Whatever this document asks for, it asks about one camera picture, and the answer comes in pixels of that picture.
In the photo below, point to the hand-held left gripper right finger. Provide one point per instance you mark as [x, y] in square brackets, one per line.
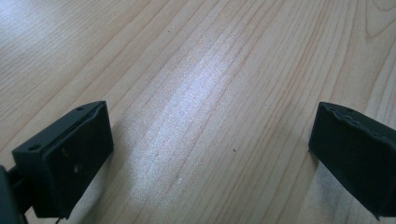
[355, 155]

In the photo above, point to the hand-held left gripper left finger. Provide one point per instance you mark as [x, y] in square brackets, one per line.
[71, 155]

